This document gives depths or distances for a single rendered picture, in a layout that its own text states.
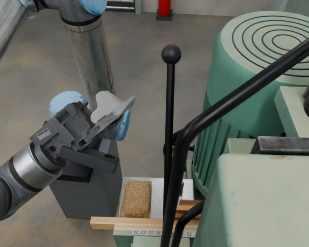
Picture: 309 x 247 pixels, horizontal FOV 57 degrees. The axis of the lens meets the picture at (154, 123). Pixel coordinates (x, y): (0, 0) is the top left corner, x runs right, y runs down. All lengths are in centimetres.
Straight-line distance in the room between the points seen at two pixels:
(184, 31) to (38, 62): 160
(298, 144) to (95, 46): 72
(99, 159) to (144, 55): 247
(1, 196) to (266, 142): 46
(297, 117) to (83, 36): 68
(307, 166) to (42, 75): 278
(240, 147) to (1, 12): 61
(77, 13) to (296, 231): 72
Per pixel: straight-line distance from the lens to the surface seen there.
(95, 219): 85
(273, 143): 25
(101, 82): 99
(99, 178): 141
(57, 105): 126
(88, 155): 57
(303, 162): 25
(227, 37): 39
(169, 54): 49
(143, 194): 88
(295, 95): 30
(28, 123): 249
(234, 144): 37
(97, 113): 55
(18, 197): 62
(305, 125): 28
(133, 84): 264
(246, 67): 35
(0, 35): 75
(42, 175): 59
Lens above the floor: 170
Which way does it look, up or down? 48 degrees down
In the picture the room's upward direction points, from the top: straight up
